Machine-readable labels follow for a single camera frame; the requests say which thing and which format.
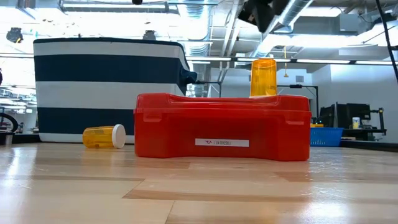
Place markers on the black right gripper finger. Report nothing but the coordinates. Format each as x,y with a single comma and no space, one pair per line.
248,11
265,18

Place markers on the orange pill bottle white cap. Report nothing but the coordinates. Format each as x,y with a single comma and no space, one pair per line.
99,137
263,77

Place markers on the red first aid kit case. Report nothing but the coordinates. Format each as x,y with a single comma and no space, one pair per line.
217,124

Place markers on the small blue plastic bin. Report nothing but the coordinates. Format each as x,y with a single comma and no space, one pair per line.
326,137

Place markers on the navy white striped fabric basket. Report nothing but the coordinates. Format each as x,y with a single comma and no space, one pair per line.
93,68

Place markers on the grey air handling unit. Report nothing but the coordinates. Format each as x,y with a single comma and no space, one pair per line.
348,23

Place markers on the small black ceiling device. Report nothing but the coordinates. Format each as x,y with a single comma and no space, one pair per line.
149,35

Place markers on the small yellow object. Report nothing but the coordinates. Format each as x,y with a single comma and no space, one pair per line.
317,125

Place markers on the black background monitor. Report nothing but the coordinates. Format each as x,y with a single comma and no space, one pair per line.
354,113

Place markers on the white yellow container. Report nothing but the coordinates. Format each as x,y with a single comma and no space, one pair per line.
356,123

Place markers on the black background workstation desk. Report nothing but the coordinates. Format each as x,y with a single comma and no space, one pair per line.
367,132

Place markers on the silver ventilation duct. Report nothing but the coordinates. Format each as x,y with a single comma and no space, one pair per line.
298,7

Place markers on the black metal stand frame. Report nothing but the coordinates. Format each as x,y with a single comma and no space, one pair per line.
295,86

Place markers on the black overhead camera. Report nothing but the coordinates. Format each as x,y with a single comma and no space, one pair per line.
137,2

